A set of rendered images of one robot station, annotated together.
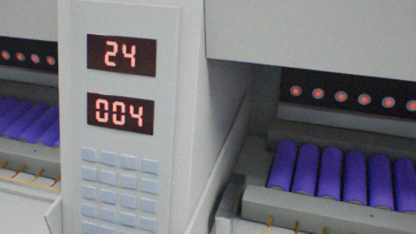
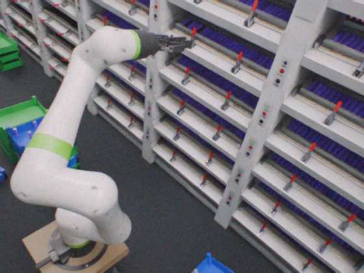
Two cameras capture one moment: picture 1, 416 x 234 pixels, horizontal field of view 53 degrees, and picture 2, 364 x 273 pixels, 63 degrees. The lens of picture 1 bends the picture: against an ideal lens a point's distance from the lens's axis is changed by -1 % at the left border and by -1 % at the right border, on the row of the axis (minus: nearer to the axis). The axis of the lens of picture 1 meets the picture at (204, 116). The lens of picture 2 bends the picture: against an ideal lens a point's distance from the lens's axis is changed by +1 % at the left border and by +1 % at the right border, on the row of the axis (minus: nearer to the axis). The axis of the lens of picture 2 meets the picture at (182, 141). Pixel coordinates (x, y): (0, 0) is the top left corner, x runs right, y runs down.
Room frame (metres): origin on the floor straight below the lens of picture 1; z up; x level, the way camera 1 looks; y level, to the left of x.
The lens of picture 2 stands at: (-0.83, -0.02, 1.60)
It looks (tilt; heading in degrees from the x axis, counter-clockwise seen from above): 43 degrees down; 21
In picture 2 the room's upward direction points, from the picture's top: 10 degrees clockwise
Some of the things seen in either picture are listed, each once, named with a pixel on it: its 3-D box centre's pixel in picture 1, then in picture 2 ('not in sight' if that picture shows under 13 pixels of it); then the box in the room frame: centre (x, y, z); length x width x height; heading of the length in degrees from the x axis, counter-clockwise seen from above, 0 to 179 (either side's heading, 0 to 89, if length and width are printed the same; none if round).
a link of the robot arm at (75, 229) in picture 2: not in sight; (78, 223); (-0.39, 0.53, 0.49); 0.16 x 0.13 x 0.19; 108
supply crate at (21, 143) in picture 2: not in sight; (41, 131); (0.00, 1.18, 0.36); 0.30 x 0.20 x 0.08; 162
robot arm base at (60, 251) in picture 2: not in sight; (66, 245); (-0.45, 0.56, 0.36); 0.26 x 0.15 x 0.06; 160
